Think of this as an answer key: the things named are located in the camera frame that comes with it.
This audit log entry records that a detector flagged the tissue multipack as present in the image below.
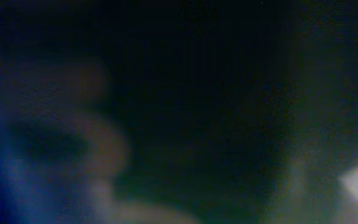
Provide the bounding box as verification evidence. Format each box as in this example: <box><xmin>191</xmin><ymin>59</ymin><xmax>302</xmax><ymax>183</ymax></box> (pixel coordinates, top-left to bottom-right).
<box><xmin>0</xmin><ymin>58</ymin><xmax>198</xmax><ymax>224</ymax></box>

